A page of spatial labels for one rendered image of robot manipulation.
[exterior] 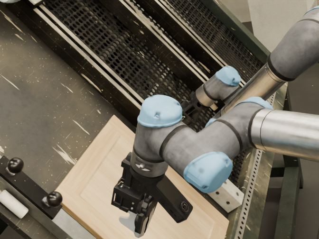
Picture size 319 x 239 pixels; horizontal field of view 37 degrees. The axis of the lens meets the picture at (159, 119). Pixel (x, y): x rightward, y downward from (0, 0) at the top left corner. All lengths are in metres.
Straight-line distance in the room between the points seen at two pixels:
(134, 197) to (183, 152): 0.20
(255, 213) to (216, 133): 1.06
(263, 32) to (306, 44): 4.04
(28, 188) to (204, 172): 0.59
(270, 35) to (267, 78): 3.97
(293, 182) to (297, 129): 2.32
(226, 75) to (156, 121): 0.78
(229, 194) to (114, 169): 0.47
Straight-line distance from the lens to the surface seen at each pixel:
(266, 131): 0.83
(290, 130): 0.80
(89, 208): 1.38
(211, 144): 0.82
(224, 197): 1.79
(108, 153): 1.54
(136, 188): 0.98
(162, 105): 0.85
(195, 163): 0.80
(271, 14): 5.22
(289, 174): 3.18
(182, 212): 0.97
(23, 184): 1.27
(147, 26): 2.07
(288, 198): 2.99
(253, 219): 1.85
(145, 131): 0.85
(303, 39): 1.28
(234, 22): 2.85
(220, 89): 1.60
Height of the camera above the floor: 2.02
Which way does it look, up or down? 26 degrees down
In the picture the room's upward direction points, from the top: 17 degrees counter-clockwise
